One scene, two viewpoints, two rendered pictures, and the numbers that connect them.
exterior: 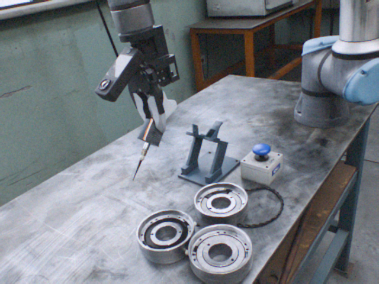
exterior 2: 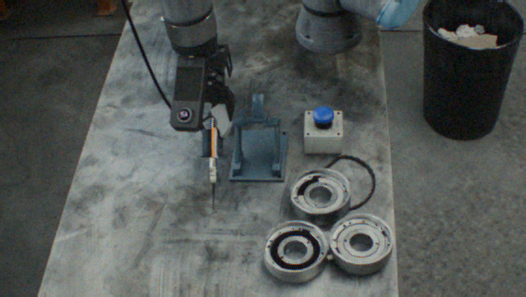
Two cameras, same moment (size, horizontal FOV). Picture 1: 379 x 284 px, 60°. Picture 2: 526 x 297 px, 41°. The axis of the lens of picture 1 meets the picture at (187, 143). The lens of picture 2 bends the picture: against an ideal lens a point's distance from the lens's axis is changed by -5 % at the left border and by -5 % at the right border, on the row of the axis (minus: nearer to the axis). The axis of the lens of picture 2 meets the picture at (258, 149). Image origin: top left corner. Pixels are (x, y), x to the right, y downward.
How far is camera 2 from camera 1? 76 cm
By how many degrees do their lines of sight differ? 32
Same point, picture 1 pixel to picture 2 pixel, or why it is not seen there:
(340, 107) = (356, 22)
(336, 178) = not seen: hidden behind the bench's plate
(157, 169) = (193, 180)
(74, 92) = not seen: outside the picture
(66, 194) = (106, 262)
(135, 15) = (208, 24)
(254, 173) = (324, 144)
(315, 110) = (332, 33)
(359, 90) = (395, 17)
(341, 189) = not seen: hidden behind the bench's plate
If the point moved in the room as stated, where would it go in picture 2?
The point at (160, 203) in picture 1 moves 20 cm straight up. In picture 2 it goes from (242, 223) to (231, 140)
